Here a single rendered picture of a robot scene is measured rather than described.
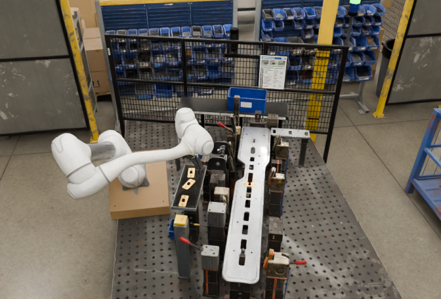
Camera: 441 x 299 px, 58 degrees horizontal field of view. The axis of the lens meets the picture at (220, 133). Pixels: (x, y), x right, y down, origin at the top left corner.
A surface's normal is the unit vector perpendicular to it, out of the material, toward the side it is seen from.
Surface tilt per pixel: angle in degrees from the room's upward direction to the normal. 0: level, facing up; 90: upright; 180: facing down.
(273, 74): 90
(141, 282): 0
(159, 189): 49
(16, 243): 0
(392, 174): 0
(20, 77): 89
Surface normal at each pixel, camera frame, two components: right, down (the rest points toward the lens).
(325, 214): 0.00, -0.82
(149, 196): 0.11, -0.11
